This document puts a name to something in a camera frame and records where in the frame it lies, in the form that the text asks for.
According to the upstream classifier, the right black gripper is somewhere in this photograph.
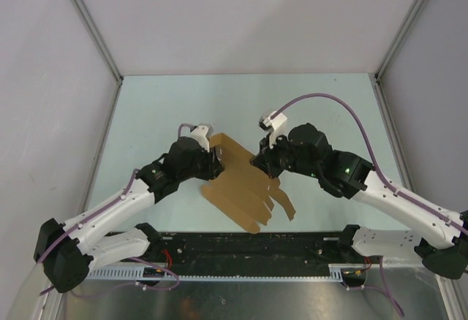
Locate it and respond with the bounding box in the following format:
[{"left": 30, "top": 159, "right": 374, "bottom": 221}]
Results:
[{"left": 251, "top": 130, "right": 320, "bottom": 180}]

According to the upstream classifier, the brown cardboard box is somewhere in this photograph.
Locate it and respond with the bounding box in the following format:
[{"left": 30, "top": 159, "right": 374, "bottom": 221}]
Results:
[{"left": 201, "top": 133, "right": 296, "bottom": 234}]

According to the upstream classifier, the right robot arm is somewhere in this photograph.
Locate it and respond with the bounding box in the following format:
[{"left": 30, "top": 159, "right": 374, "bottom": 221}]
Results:
[{"left": 251, "top": 123, "right": 467, "bottom": 280}]

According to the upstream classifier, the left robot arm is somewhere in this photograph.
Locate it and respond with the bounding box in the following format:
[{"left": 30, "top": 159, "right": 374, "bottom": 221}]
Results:
[{"left": 34, "top": 137, "right": 224, "bottom": 294}]

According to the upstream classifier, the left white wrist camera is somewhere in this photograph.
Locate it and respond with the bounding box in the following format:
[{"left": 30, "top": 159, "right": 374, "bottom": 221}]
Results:
[{"left": 189, "top": 123, "right": 214, "bottom": 152}]

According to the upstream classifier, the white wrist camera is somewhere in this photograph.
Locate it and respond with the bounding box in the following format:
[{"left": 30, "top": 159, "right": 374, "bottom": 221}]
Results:
[
  {"left": 189, "top": 123, "right": 214, "bottom": 152},
  {"left": 259, "top": 110, "right": 288, "bottom": 148}
]

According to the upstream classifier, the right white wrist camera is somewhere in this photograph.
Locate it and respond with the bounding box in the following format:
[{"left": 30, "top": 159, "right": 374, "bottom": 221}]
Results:
[{"left": 259, "top": 110, "right": 288, "bottom": 148}]

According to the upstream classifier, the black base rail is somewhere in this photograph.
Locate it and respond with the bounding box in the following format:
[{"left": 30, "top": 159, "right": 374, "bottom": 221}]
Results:
[{"left": 143, "top": 232, "right": 379, "bottom": 275}]

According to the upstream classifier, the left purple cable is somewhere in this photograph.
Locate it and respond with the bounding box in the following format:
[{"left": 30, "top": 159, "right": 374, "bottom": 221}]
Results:
[{"left": 34, "top": 123, "right": 181, "bottom": 299}]

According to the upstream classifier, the grey slotted cable duct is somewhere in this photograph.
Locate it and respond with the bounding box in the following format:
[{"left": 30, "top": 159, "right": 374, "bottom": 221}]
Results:
[{"left": 86, "top": 264, "right": 343, "bottom": 282}]

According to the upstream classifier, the aluminium frame rail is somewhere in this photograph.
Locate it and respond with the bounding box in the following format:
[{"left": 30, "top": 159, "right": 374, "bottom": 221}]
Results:
[{"left": 377, "top": 254, "right": 423, "bottom": 268}]

